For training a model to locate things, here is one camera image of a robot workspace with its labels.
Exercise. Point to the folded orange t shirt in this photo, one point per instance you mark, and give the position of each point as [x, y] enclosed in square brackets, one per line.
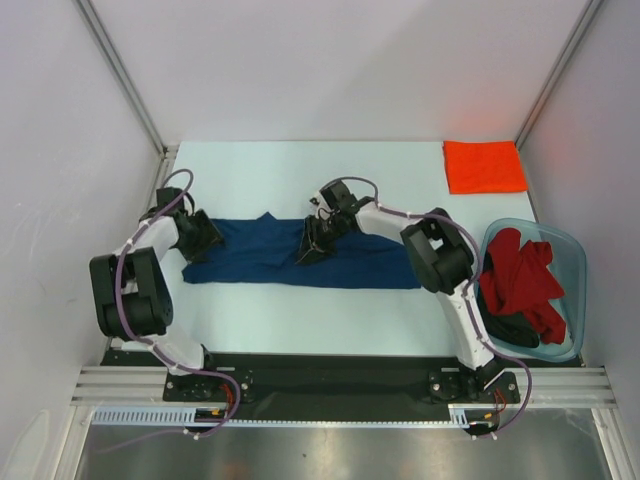
[483, 168]

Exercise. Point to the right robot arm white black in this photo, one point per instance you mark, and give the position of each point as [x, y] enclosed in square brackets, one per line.
[440, 253]

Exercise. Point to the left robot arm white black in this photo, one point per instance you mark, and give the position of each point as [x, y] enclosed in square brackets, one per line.
[131, 297]

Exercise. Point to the white slotted cable duct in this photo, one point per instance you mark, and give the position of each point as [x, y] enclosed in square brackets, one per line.
[195, 417]

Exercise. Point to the clear blue plastic bin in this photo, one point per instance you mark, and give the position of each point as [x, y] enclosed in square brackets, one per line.
[569, 267]

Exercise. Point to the aluminium corner post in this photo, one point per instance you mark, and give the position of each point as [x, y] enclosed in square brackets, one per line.
[114, 62]
[575, 39]

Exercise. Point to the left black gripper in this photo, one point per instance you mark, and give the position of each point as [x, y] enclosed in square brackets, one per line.
[210, 237]

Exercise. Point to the red t shirt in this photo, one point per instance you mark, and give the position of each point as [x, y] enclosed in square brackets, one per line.
[517, 279]

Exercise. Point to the black t shirt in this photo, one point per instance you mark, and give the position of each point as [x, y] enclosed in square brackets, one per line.
[513, 329]

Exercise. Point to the right aluminium corner post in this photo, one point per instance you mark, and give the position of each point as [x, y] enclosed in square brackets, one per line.
[575, 39]

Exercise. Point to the blue t shirt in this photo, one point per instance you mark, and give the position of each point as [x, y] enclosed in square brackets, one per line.
[263, 251]

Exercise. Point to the aluminium rail front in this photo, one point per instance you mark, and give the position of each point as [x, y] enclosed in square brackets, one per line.
[579, 388]

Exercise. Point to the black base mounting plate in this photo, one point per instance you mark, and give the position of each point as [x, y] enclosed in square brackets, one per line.
[336, 388]

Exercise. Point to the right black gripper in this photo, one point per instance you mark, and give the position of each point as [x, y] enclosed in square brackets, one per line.
[316, 235]

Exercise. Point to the left aluminium corner post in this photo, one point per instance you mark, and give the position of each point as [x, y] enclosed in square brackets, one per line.
[114, 62]

